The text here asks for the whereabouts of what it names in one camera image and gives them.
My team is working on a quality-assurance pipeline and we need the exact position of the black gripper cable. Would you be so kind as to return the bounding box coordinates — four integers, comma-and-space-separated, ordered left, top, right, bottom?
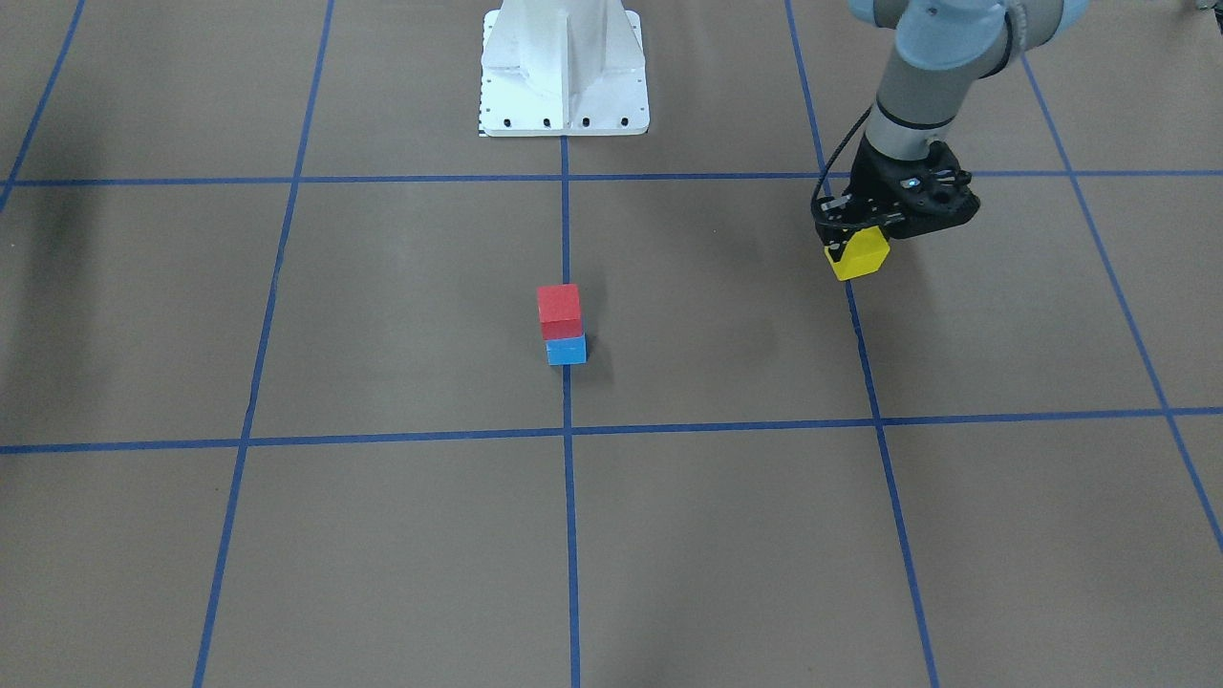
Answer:
808, 103, 874, 230

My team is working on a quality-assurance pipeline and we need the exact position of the red wooden block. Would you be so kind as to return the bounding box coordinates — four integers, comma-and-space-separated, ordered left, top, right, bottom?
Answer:
536, 284, 585, 341

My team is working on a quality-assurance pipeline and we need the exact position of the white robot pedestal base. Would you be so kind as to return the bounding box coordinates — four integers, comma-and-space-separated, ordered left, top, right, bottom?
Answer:
478, 1, 651, 137

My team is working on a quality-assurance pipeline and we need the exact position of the blue wooden block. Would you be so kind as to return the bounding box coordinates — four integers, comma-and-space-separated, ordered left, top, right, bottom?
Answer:
545, 334, 589, 367

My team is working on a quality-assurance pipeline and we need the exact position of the yellow wooden block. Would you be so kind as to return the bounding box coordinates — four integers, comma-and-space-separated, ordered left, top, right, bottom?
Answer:
823, 226, 890, 282

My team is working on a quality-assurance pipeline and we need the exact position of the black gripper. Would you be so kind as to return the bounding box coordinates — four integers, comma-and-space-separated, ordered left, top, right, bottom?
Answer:
812, 141, 981, 263

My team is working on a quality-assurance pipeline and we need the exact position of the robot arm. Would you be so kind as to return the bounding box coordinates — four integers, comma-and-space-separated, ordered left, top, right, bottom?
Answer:
811, 1, 1088, 280

